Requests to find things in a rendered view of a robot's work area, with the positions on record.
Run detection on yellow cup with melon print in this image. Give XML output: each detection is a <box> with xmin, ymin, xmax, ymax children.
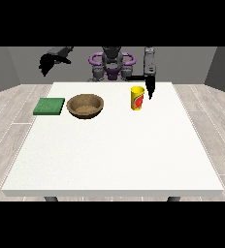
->
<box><xmin>130</xmin><ymin>85</ymin><xmax>145</xmax><ymax>111</ymax></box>

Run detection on brown wooden bowl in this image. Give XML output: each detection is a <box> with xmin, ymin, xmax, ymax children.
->
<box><xmin>66</xmin><ymin>93</ymin><xmax>105</xmax><ymax>120</ymax></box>

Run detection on green square pad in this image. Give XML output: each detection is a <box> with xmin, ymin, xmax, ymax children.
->
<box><xmin>32</xmin><ymin>97</ymin><xmax>66</xmax><ymax>116</ymax></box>

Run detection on grey robot trunk purple rings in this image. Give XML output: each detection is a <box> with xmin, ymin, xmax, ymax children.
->
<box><xmin>87</xmin><ymin>46</ymin><xmax>138</xmax><ymax>83</ymax></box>

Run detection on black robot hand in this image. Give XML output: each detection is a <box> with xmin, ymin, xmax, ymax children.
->
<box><xmin>38</xmin><ymin>52</ymin><xmax>72</xmax><ymax>78</ymax></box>
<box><xmin>126</xmin><ymin>73</ymin><xmax>157</xmax><ymax>101</ymax></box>

